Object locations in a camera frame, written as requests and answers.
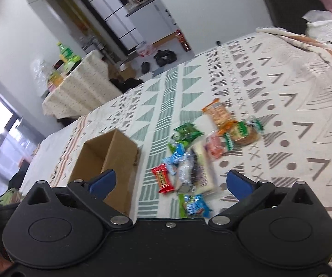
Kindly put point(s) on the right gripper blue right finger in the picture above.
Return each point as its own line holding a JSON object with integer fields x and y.
{"x": 239, "y": 185}

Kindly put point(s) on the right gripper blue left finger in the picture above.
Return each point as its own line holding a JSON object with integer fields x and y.
{"x": 103, "y": 184}

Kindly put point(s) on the long white wafer packet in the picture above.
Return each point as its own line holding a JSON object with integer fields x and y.
{"x": 205, "y": 173}

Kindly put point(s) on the small orange pink packet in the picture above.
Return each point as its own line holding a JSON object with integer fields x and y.
{"x": 214, "y": 146}

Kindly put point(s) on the clear black purple packet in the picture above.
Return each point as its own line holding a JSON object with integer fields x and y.
{"x": 187, "y": 172}

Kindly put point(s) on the round cake green-edged packet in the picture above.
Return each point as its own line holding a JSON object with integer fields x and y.
{"x": 243, "y": 133}

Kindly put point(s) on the blue green snack packet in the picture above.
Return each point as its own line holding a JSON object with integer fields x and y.
{"x": 193, "y": 206}

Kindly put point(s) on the red candy packet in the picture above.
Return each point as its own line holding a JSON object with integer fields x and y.
{"x": 161, "y": 174}

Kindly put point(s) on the orange cracker packet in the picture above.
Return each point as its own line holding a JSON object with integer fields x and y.
{"x": 220, "y": 116}

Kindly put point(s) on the blue candy packet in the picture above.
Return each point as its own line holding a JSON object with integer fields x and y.
{"x": 177, "y": 160}

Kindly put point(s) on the brown cardboard box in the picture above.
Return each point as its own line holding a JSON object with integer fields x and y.
{"x": 112, "y": 150}

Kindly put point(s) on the table with dotted cloth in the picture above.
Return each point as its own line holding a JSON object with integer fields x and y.
{"x": 86, "y": 88}

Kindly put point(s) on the patterned bed blanket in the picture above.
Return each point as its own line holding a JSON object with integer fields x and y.
{"x": 288, "y": 89}

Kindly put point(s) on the black single slipper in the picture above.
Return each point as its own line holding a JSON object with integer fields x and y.
{"x": 145, "y": 67}

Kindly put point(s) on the green drink bottle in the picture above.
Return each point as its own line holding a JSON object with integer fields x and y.
{"x": 69, "y": 58}

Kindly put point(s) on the black shoes pile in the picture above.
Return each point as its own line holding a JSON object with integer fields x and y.
{"x": 164, "y": 57}

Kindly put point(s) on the pink plastic bag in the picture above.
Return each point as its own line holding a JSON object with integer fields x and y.
{"x": 145, "y": 49}

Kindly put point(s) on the white crumpled clothes pile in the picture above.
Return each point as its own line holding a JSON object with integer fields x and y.
{"x": 319, "y": 25}

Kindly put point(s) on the white cabinet with black frame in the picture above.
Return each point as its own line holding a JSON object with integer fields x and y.
{"x": 131, "y": 22}

